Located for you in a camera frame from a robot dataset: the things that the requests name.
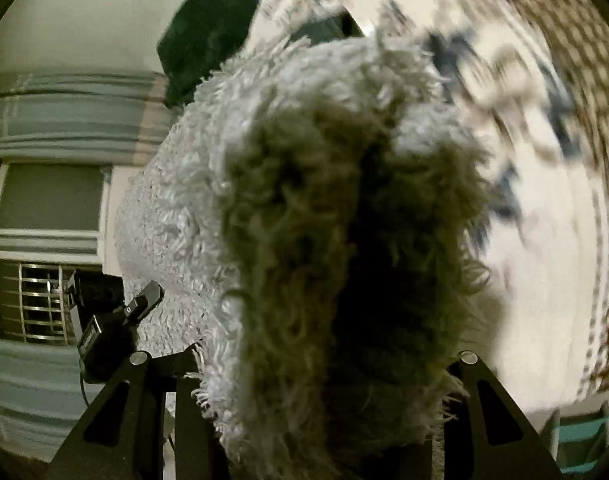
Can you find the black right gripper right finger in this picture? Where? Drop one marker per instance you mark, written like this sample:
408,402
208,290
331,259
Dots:
488,436

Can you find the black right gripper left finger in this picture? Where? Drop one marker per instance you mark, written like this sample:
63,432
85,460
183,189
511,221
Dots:
120,435

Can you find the grey fluffy fleece pant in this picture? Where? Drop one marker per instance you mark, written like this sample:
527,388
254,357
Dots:
308,218

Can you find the teal plastic stool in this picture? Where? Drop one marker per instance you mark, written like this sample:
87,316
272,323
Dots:
577,442

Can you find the window with metal grille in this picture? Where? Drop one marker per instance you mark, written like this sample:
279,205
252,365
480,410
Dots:
52,222

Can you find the grey striped curtain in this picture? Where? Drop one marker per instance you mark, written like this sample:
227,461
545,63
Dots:
77,116

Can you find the floral cream bed blanket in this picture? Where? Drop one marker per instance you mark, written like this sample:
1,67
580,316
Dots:
531,78

